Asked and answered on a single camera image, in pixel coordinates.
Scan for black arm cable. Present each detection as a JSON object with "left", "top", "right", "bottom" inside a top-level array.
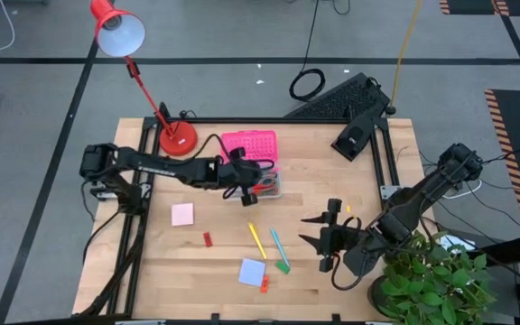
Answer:
[
  {"left": 182, "top": 133, "right": 234, "bottom": 163},
  {"left": 330, "top": 252, "right": 363, "bottom": 292}
]

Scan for blue sticky note pad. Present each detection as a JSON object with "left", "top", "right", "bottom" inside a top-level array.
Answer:
[{"left": 237, "top": 257, "right": 267, "bottom": 288}]

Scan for black coiled cable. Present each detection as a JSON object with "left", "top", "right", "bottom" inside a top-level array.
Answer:
[{"left": 288, "top": 0, "right": 328, "bottom": 103}]

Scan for black keyboard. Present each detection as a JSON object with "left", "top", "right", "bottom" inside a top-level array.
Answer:
[{"left": 283, "top": 71, "right": 393, "bottom": 121}]

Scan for pink and clear pencil case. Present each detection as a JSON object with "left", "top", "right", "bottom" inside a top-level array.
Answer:
[{"left": 220, "top": 129, "right": 283, "bottom": 201}]

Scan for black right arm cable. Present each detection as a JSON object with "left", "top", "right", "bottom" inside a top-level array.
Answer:
[{"left": 330, "top": 252, "right": 363, "bottom": 292}]

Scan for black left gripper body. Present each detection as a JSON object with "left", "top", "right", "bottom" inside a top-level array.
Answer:
[{"left": 217, "top": 147, "right": 264, "bottom": 208}]

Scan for teal pen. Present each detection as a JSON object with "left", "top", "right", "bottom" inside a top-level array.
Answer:
[{"left": 269, "top": 226, "right": 292, "bottom": 270}]

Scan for pink sticky note pad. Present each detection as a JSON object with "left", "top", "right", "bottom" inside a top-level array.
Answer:
[{"left": 171, "top": 202, "right": 195, "bottom": 228}]

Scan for yellow highlighter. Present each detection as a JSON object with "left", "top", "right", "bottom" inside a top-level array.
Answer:
[{"left": 247, "top": 222, "right": 269, "bottom": 261}]

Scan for yellow cable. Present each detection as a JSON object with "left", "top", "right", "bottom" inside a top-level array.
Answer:
[{"left": 388, "top": 0, "right": 423, "bottom": 114}]

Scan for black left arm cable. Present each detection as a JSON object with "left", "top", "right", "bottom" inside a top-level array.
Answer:
[{"left": 182, "top": 133, "right": 234, "bottom": 163}]

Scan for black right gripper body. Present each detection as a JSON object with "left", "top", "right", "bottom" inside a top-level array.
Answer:
[{"left": 318, "top": 199, "right": 369, "bottom": 273}]

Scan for red handled scissors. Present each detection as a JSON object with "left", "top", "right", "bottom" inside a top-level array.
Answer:
[{"left": 251, "top": 173, "right": 282, "bottom": 196}]

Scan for white flat object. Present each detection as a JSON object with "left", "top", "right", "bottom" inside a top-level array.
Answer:
[{"left": 439, "top": 233, "right": 477, "bottom": 253}]

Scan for green leafy plant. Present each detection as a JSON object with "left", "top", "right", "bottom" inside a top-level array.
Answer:
[{"left": 378, "top": 228, "right": 498, "bottom": 325}]

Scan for red desk lamp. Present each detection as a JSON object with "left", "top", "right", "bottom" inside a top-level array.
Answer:
[{"left": 89, "top": 0, "right": 199, "bottom": 157}]

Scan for black plant pot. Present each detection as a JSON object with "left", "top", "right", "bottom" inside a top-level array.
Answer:
[{"left": 367, "top": 274, "right": 395, "bottom": 320}]

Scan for black aluminium table frame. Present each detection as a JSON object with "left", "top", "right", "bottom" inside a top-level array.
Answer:
[{"left": 77, "top": 116, "right": 413, "bottom": 325}]

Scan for black hazard striped mat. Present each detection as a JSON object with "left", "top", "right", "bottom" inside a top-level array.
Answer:
[
  {"left": 484, "top": 88, "right": 520, "bottom": 236},
  {"left": 439, "top": 0, "right": 520, "bottom": 17}
]

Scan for black stand base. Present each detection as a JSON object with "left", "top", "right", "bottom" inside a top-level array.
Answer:
[{"left": 467, "top": 234, "right": 520, "bottom": 276}]

